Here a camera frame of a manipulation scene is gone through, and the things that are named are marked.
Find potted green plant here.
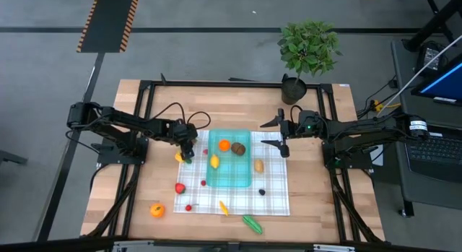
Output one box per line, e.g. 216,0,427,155
276,19,343,106

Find silver bracket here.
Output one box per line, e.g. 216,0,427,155
312,243,357,252
111,240,155,252

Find green cucumber toy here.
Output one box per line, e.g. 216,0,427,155
242,214,263,235

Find brown kiwi toy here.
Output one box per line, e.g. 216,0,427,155
230,142,247,157

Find black aluminium table frame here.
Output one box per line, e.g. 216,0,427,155
81,78,385,246

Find white checked cloth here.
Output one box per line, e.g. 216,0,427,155
173,130,291,217

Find black power supply box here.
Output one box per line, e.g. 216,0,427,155
414,40,448,75

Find dark grey cart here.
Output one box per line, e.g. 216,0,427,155
391,38,462,219

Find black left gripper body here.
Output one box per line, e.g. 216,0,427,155
167,118,199,162

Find black laptop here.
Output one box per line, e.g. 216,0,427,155
403,121,462,184

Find black mat with orange stripes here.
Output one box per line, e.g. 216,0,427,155
76,0,141,53

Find black floor strip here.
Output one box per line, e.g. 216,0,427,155
35,52,106,242

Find orange tangerine toy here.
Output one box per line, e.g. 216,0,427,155
149,203,166,219

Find yellow power plug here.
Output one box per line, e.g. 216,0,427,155
373,99,402,113

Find grey metal foot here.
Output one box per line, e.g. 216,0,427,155
0,149,29,166

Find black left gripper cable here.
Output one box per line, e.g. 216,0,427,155
150,101,212,131

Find monitor with blue screen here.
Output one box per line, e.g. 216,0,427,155
411,53,462,108

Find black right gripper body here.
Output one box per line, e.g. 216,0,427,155
276,107,326,159

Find white cable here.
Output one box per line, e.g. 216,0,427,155
377,33,462,118

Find black stand leg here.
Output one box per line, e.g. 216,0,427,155
403,0,462,53

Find black crossbar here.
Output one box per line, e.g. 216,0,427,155
0,236,462,252

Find teal translucent plastic container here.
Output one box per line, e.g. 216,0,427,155
206,128,253,189

